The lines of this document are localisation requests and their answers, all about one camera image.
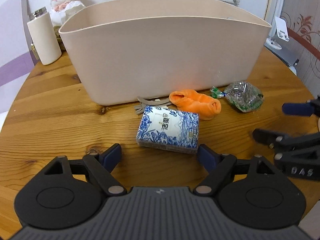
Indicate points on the blue white patterned box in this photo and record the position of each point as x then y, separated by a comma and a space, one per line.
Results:
169, 129

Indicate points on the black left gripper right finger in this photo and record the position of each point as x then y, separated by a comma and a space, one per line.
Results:
251, 192

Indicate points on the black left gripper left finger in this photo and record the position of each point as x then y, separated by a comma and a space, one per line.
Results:
66, 193

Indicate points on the white thermos bottle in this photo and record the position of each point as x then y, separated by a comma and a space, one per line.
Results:
43, 36

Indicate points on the beige plastic storage basket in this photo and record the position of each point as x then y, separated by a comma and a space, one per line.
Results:
125, 49

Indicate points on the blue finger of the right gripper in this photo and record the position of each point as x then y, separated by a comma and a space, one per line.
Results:
311, 107

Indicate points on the gold foil packet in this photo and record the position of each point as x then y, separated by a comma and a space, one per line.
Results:
33, 49

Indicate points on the orange sock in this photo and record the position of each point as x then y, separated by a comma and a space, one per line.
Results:
189, 100

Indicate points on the tissue box with tissue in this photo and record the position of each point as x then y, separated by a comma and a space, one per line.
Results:
58, 33

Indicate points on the white phone stand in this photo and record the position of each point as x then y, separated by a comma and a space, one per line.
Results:
278, 31

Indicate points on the purple white headboard panel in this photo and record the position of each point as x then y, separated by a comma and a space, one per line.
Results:
17, 60

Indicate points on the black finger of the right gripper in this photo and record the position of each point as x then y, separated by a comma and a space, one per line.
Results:
285, 142

